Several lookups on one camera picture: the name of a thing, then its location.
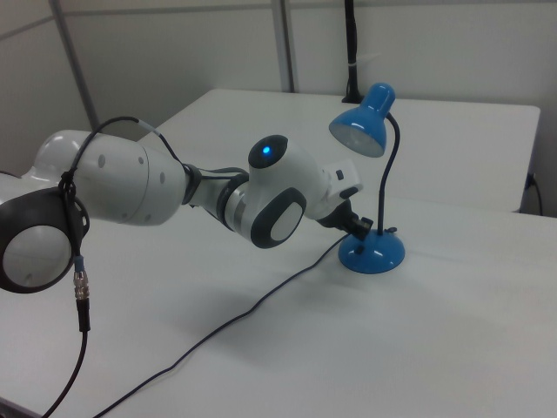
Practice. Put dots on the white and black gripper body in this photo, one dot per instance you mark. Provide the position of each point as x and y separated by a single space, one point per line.
339 183

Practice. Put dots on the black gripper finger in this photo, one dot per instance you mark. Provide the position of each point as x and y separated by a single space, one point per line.
361 226
343 215

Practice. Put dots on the blue gooseneck desk lamp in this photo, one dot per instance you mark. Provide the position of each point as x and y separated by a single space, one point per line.
374 257

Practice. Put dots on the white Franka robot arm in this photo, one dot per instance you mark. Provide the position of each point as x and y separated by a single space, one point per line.
122 183

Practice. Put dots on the black stand pole, white tie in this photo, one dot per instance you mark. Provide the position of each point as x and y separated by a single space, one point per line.
350 43

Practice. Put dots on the grey aluminium partition post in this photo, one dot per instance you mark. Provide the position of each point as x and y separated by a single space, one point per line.
285 43

